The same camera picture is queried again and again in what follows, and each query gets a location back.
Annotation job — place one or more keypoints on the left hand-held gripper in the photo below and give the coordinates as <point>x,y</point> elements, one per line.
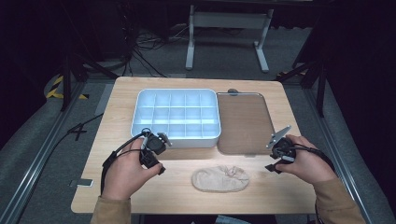
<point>154,144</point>

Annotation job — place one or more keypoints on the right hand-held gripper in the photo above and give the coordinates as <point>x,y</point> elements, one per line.
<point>283,149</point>

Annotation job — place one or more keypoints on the white compartment organizer box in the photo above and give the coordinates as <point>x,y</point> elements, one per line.
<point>177,118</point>

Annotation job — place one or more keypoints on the beige sock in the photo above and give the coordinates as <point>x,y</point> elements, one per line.
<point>218,179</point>

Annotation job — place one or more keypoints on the person's right hand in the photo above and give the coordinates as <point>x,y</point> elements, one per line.
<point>306,165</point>

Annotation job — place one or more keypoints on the person's left hand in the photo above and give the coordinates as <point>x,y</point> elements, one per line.
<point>124,174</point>

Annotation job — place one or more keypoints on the black tripod stand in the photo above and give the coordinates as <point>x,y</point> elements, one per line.
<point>320,84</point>
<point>67,81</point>

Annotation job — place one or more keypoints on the black floor tape mark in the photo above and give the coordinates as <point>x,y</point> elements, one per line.
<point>77,130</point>

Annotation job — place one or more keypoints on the white floor label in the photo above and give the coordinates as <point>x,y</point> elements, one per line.
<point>82,183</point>

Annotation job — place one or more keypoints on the yellow and black floor tape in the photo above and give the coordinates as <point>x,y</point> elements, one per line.
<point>53,90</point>

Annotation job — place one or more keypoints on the grey metal desk frame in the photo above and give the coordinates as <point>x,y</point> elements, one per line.
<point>229,20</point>

